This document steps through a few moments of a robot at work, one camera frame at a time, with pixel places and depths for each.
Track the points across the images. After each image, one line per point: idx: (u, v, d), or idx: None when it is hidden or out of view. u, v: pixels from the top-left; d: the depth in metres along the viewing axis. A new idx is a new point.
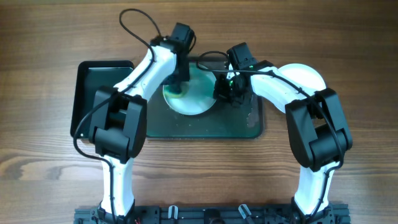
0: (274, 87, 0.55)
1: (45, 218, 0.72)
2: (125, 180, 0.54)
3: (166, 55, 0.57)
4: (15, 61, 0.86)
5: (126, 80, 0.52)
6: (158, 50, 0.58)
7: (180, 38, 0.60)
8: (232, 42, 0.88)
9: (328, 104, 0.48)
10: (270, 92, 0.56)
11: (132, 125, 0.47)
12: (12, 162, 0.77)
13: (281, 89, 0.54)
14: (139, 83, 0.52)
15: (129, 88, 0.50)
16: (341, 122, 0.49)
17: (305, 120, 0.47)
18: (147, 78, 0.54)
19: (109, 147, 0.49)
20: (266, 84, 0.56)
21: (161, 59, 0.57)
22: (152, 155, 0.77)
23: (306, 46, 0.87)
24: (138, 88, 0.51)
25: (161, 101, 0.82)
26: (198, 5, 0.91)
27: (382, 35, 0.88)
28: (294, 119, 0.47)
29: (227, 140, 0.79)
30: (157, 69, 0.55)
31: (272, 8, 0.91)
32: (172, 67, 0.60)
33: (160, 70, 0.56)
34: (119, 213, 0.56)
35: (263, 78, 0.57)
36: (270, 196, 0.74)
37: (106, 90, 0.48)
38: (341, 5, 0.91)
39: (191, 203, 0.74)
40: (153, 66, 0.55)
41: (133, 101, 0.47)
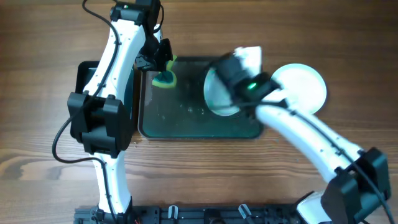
0: (301, 134, 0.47)
1: (44, 218, 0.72)
2: (119, 175, 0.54)
3: (131, 33, 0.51)
4: (15, 61, 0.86)
5: (94, 81, 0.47)
6: (119, 27, 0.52)
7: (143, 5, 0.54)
8: (232, 42, 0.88)
9: (376, 172, 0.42)
10: (293, 135, 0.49)
11: (114, 125, 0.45)
12: (12, 162, 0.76)
13: (319, 143, 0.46)
14: (109, 79, 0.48)
15: (100, 89, 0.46)
16: (385, 183, 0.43)
17: (354, 196, 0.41)
18: (117, 67, 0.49)
19: (97, 145, 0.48)
20: (286, 125, 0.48)
21: (126, 38, 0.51)
22: (152, 154, 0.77)
23: (306, 46, 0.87)
24: (108, 86, 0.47)
25: (160, 102, 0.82)
26: (198, 5, 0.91)
27: (382, 35, 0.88)
28: (341, 194, 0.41)
29: (227, 141, 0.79)
30: (124, 50, 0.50)
31: (271, 8, 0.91)
32: (142, 42, 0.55)
33: (129, 52, 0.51)
34: (118, 211, 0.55)
35: (280, 114, 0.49)
36: (270, 196, 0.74)
37: (78, 96, 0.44)
38: (341, 6, 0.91)
39: (191, 203, 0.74)
40: (119, 49, 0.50)
41: (108, 103, 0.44)
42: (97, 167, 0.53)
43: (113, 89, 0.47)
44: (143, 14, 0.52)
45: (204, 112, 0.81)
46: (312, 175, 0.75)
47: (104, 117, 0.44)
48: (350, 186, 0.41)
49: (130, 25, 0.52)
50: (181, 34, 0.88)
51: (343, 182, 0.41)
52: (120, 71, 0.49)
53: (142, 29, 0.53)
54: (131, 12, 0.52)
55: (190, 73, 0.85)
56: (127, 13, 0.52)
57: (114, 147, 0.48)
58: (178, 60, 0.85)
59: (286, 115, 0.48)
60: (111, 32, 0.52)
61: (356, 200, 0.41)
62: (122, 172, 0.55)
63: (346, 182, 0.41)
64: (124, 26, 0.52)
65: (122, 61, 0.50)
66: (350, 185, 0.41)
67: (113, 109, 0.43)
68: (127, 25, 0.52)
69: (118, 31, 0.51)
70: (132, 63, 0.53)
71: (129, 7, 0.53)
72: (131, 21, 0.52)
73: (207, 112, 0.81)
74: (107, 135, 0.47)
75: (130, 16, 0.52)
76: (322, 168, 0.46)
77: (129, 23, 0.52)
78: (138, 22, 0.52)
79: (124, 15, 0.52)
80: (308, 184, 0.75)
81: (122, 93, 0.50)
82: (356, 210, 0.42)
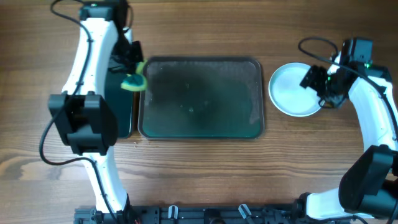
0: (374, 110, 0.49)
1: (45, 218, 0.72)
2: (111, 173, 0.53)
3: (102, 29, 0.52)
4: (16, 61, 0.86)
5: (73, 79, 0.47)
6: (89, 25, 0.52)
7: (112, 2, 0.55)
8: (232, 42, 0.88)
9: None
10: (364, 111, 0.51)
11: (99, 121, 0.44)
12: (12, 162, 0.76)
13: (383, 122, 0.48)
14: (86, 75, 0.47)
15: (78, 88, 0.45)
16: None
17: (379, 170, 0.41)
18: (92, 63, 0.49)
19: (85, 144, 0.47)
20: (369, 101, 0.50)
21: (99, 36, 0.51)
22: (152, 154, 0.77)
23: (306, 46, 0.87)
24: (86, 84, 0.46)
25: (161, 102, 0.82)
26: (198, 5, 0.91)
27: (382, 35, 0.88)
28: (372, 162, 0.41)
29: (227, 140, 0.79)
30: (97, 46, 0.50)
31: (271, 8, 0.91)
32: (114, 38, 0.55)
33: (102, 48, 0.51)
34: (117, 209, 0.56)
35: (370, 91, 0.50)
36: (270, 196, 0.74)
37: (56, 97, 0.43)
38: (341, 6, 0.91)
39: (192, 203, 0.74)
40: (92, 46, 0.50)
41: (89, 99, 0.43)
42: (87, 167, 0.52)
43: (91, 84, 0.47)
44: (113, 10, 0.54)
45: (205, 112, 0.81)
46: (312, 175, 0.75)
47: (87, 114, 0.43)
48: (383, 162, 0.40)
49: (100, 22, 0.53)
50: (181, 34, 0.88)
51: (382, 152, 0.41)
52: (97, 67, 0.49)
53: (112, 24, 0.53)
54: (100, 9, 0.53)
55: (190, 73, 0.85)
56: (97, 10, 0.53)
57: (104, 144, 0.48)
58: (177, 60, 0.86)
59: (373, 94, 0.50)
60: (83, 31, 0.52)
61: (379, 177, 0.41)
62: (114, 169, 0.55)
63: (385, 154, 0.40)
64: (94, 23, 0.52)
65: (97, 56, 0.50)
66: (384, 157, 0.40)
67: (95, 105, 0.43)
68: (97, 22, 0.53)
69: (89, 29, 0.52)
70: (107, 59, 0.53)
71: (97, 5, 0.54)
72: (101, 18, 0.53)
73: (207, 112, 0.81)
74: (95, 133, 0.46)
75: (98, 14, 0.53)
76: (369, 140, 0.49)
77: (99, 20, 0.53)
78: (108, 18, 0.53)
79: (94, 13, 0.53)
80: (308, 184, 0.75)
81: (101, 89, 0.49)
82: (370, 189, 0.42)
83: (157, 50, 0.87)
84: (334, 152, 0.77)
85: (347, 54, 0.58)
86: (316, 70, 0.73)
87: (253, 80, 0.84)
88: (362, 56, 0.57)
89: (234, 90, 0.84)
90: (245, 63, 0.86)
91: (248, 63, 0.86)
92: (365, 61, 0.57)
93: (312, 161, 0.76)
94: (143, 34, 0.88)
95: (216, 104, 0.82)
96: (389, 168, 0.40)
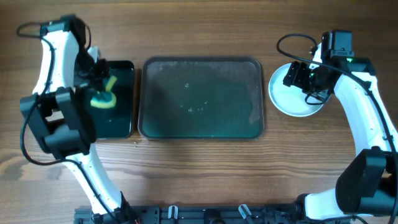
0: (362, 108, 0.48)
1: (45, 218, 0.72)
2: (99, 171, 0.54)
3: (63, 38, 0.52)
4: (15, 61, 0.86)
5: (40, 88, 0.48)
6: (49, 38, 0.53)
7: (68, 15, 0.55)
8: (232, 42, 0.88)
9: None
10: (353, 110, 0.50)
11: (72, 114, 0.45)
12: (12, 162, 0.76)
13: (372, 121, 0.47)
14: (54, 76, 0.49)
15: (47, 86, 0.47)
16: None
17: (374, 173, 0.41)
18: (58, 68, 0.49)
19: (65, 146, 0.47)
20: (356, 99, 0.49)
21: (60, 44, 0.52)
22: (152, 154, 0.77)
23: (306, 46, 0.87)
24: (55, 81, 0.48)
25: (161, 102, 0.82)
26: (198, 5, 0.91)
27: (382, 35, 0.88)
28: (365, 165, 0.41)
29: (227, 141, 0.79)
30: (60, 52, 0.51)
31: (271, 8, 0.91)
32: (76, 46, 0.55)
33: (66, 53, 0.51)
34: (114, 207, 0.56)
35: (357, 89, 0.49)
36: (270, 196, 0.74)
37: (27, 99, 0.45)
38: (341, 6, 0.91)
39: (191, 203, 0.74)
40: (55, 53, 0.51)
41: (58, 93, 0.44)
42: (74, 171, 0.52)
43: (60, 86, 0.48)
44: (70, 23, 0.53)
45: (204, 112, 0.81)
46: (312, 175, 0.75)
47: (60, 108, 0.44)
48: (377, 165, 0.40)
49: (60, 34, 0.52)
50: (181, 34, 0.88)
51: (374, 155, 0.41)
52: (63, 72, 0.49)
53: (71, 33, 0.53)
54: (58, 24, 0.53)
55: (190, 73, 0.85)
56: (53, 27, 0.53)
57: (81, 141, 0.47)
58: (177, 60, 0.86)
59: (359, 92, 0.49)
60: (45, 43, 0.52)
61: (374, 180, 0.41)
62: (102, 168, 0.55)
63: (377, 156, 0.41)
64: (54, 36, 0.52)
65: (61, 61, 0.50)
66: (377, 160, 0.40)
67: (66, 96, 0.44)
68: (56, 35, 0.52)
69: (50, 40, 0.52)
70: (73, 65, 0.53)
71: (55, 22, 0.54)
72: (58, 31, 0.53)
73: (207, 112, 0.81)
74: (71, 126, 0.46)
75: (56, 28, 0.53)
76: (360, 142, 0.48)
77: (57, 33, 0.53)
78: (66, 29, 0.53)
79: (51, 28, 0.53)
80: (308, 183, 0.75)
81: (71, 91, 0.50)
82: (367, 192, 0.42)
83: (157, 50, 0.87)
84: (334, 152, 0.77)
85: (328, 50, 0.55)
86: (295, 66, 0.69)
87: (253, 81, 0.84)
88: (344, 49, 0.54)
89: (234, 90, 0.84)
90: (245, 63, 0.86)
91: (248, 63, 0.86)
92: (347, 53, 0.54)
93: (312, 161, 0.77)
94: (142, 34, 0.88)
95: (216, 104, 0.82)
96: (384, 170, 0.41)
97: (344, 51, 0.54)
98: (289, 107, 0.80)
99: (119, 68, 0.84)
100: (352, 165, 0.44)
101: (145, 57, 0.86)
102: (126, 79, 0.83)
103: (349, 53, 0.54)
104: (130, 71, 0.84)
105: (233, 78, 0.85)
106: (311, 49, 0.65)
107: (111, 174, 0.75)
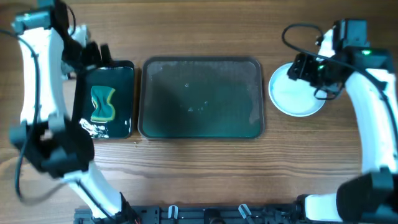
0: (375, 117, 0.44)
1: (45, 218, 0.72)
2: (100, 184, 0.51)
3: (45, 38, 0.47)
4: (16, 60, 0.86)
5: (28, 111, 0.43)
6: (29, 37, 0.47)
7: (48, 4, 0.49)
8: (232, 42, 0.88)
9: None
10: (365, 116, 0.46)
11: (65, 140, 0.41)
12: (12, 162, 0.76)
13: (384, 134, 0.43)
14: (42, 97, 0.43)
15: (37, 111, 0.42)
16: None
17: (380, 195, 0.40)
18: (45, 81, 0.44)
19: (64, 170, 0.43)
20: (370, 105, 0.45)
21: (43, 46, 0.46)
22: (152, 154, 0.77)
23: (306, 46, 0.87)
24: (44, 105, 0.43)
25: (161, 102, 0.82)
26: (198, 5, 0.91)
27: (382, 35, 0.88)
28: (372, 188, 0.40)
29: (227, 140, 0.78)
30: (44, 60, 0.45)
31: (271, 8, 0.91)
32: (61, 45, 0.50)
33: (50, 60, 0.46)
34: (115, 211, 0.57)
35: (372, 93, 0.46)
36: (270, 196, 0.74)
37: (17, 130, 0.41)
38: (341, 6, 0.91)
39: (192, 203, 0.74)
40: (38, 61, 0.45)
41: (51, 119, 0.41)
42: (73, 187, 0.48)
43: (51, 105, 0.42)
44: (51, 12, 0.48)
45: (204, 112, 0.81)
46: (312, 174, 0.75)
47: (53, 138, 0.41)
48: (384, 188, 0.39)
49: (39, 31, 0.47)
50: (181, 34, 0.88)
51: (382, 177, 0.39)
52: (51, 88, 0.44)
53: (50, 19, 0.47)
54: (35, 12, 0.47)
55: (190, 73, 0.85)
56: (30, 17, 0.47)
57: (75, 164, 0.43)
58: (178, 60, 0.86)
59: (374, 97, 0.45)
60: (22, 46, 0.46)
61: (380, 201, 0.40)
62: (102, 177, 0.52)
63: (385, 180, 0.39)
64: (32, 34, 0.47)
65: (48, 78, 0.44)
66: (385, 183, 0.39)
67: (60, 124, 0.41)
68: (36, 31, 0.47)
69: (30, 43, 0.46)
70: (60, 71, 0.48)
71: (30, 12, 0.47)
72: (37, 22, 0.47)
73: (207, 112, 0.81)
74: (61, 157, 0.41)
75: (34, 20, 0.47)
76: (369, 154, 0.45)
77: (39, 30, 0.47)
78: (48, 25, 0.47)
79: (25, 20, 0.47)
80: (308, 183, 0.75)
81: (64, 104, 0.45)
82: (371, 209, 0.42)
83: (157, 50, 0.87)
84: (334, 152, 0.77)
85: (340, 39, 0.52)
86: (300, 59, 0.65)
87: (253, 81, 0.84)
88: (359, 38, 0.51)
89: (234, 90, 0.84)
90: (245, 62, 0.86)
91: (249, 63, 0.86)
92: (361, 44, 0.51)
93: (312, 161, 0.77)
94: (143, 34, 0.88)
95: (216, 105, 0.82)
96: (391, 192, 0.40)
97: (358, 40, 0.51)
98: (289, 106, 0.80)
99: (119, 68, 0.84)
100: (360, 180, 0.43)
101: (145, 57, 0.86)
102: (126, 79, 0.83)
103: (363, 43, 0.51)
104: (130, 70, 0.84)
105: (233, 78, 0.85)
106: (317, 39, 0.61)
107: (111, 174, 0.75)
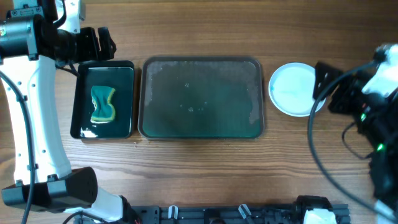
0: None
1: (45, 218, 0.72)
2: (101, 208, 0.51)
3: (30, 76, 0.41)
4: None
5: (23, 164, 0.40)
6: (8, 70, 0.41)
7: (34, 12, 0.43)
8: (232, 42, 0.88)
9: None
10: None
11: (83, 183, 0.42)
12: (12, 162, 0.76)
13: None
14: (38, 154, 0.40)
15: (33, 174, 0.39)
16: None
17: None
18: (38, 136, 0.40)
19: (67, 206, 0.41)
20: None
21: (28, 88, 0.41)
22: (152, 154, 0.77)
23: (306, 46, 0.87)
24: (40, 165, 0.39)
25: (161, 102, 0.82)
26: (198, 5, 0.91)
27: (383, 35, 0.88)
28: None
29: (227, 140, 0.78)
30: (35, 102, 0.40)
31: (271, 8, 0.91)
32: (53, 67, 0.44)
33: (40, 97, 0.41)
34: (116, 218, 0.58)
35: None
36: (270, 196, 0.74)
37: (13, 191, 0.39)
38: (341, 5, 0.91)
39: (191, 203, 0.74)
40: (27, 106, 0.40)
41: (51, 182, 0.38)
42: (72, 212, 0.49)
43: (48, 166, 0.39)
44: (35, 27, 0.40)
45: (205, 112, 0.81)
46: (312, 175, 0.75)
47: (51, 191, 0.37)
48: None
49: (23, 63, 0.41)
50: (181, 34, 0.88)
51: None
52: (46, 138, 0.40)
53: (35, 40, 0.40)
54: (15, 25, 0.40)
55: (190, 73, 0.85)
56: (12, 35, 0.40)
57: (76, 195, 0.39)
58: (177, 60, 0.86)
59: None
60: (5, 83, 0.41)
61: None
62: (100, 199, 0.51)
63: None
64: (15, 65, 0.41)
65: (41, 121, 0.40)
66: None
67: (61, 188, 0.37)
68: (18, 60, 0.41)
69: (14, 79, 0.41)
70: (53, 101, 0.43)
71: (9, 28, 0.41)
72: (20, 40, 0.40)
73: (207, 112, 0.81)
74: (58, 190, 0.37)
75: (16, 43, 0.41)
76: None
77: (22, 60, 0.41)
78: (34, 55, 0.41)
79: (4, 44, 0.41)
80: (308, 184, 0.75)
81: (65, 158, 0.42)
82: None
83: (157, 50, 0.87)
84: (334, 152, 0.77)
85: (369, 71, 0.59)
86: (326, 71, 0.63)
87: (253, 81, 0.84)
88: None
89: (234, 90, 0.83)
90: (245, 62, 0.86)
91: (249, 63, 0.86)
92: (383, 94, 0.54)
93: (312, 161, 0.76)
94: (142, 34, 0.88)
95: (216, 105, 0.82)
96: None
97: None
98: (287, 106, 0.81)
99: (119, 68, 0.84)
100: None
101: (145, 57, 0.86)
102: (126, 79, 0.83)
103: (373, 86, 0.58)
104: (129, 70, 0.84)
105: (233, 77, 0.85)
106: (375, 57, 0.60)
107: (111, 174, 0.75)
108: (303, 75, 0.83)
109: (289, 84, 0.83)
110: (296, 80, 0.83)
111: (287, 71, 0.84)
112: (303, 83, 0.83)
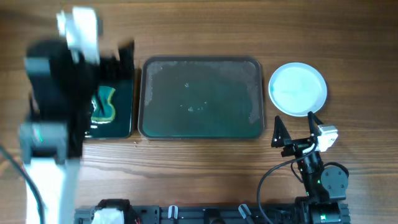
0: (316, 217, 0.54)
1: None
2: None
3: (58, 183, 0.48)
4: (15, 61, 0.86)
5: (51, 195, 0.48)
6: (36, 171, 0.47)
7: (60, 106, 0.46)
8: (232, 42, 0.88)
9: (331, 219, 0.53)
10: (322, 213, 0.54)
11: None
12: (12, 162, 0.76)
13: (317, 216, 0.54)
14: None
15: None
16: (334, 216, 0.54)
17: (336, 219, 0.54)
18: (54, 217, 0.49)
19: None
20: (321, 214, 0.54)
21: (53, 205, 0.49)
22: (152, 154, 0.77)
23: (306, 46, 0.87)
24: None
25: (161, 102, 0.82)
26: (198, 5, 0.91)
27: (382, 35, 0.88)
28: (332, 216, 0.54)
29: (227, 140, 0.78)
30: (55, 190, 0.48)
31: (271, 8, 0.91)
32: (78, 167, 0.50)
33: (66, 192, 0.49)
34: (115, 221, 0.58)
35: (316, 209, 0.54)
36: (270, 196, 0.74)
37: None
38: (341, 5, 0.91)
39: (191, 203, 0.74)
40: (43, 201, 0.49)
41: None
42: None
43: None
44: (68, 131, 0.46)
45: (205, 112, 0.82)
46: None
47: None
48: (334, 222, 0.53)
49: (50, 170, 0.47)
50: (181, 34, 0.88)
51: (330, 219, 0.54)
52: None
53: (64, 145, 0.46)
54: (49, 128, 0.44)
55: (191, 73, 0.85)
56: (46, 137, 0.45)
57: None
58: (177, 60, 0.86)
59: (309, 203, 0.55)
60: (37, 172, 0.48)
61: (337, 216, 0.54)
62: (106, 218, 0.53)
63: (329, 217, 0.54)
64: (42, 170, 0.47)
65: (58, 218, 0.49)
66: (332, 219, 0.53)
67: None
68: (47, 166, 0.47)
69: (39, 185, 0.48)
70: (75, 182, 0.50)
71: (41, 129, 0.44)
72: (51, 144, 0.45)
73: (207, 112, 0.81)
74: None
75: (47, 149, 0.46)
76: (324, 211, 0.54)
77: (46, 167, 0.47)
78: (64, 158, 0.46)
79: (38, 145, 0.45)
80: None
81: None
82: (336, 213, 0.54)
83: (157, 50, 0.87)
84: (334, 152, 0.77)
85: (293, 152, 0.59)
86: (281, 127, 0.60)
87: (253, 81, 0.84)
88: (328, 188, 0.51)
89: (234, 91, 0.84)
90: (245, 62, 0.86)
91: (249, 63, 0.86)
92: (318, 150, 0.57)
93: None
94: (143, 34, 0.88)
95: (216, 104, 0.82)
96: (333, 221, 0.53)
97: (337, 188, 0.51)
98: (286, 106, 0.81)
99: None
100: (333, 210, 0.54)
101: (145, 56, 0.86)
102: None
103: (293, 142, 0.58)
104: None
105: (233, 78, 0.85)
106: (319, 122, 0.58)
107: (111, 174, 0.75)
108: (302, 75, 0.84)
109: (288, 84, 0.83)
110: (296, 81, 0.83)
111: (286, 71, 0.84)
112: (303, 84, 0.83)
